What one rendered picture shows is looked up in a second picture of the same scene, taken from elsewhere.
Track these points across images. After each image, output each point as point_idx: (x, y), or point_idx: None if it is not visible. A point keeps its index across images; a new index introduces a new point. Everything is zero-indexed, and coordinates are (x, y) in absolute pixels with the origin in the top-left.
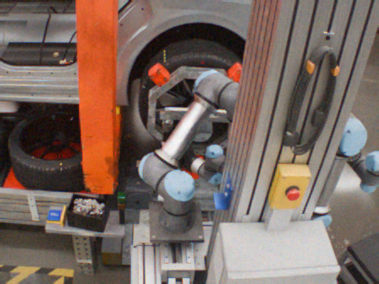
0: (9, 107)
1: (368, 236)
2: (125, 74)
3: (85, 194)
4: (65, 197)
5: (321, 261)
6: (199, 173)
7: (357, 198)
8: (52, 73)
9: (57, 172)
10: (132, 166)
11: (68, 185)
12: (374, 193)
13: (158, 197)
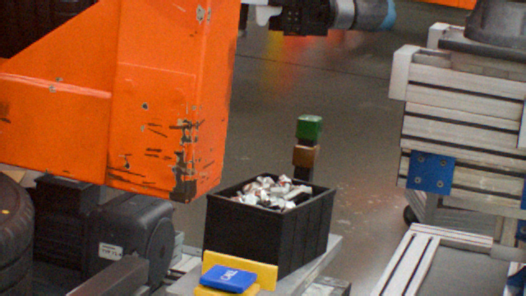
0: None
1: (345, 204)
2: None
3: (113, 267)
4: (99, 293)
5: None
6: (359, 16)
7: (242, 179)
8: None
9: (24, 238)
10: (69, 185)
11: (27, 293)
12: (245, 166)
13: (403, 53)
